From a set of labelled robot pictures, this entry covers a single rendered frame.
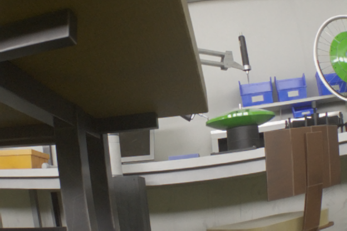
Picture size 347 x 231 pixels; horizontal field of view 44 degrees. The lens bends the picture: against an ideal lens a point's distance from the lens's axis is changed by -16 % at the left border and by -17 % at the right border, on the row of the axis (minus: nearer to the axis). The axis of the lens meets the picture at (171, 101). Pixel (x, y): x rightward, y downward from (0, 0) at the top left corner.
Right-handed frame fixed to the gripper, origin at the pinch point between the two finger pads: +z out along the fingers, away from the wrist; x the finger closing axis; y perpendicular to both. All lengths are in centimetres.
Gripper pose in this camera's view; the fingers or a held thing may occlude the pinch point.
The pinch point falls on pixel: (208, 118)
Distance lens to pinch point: 213.2
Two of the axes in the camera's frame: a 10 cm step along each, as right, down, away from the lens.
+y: -4.9, 8.6, -1.2
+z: 8.7, 4.7, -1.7
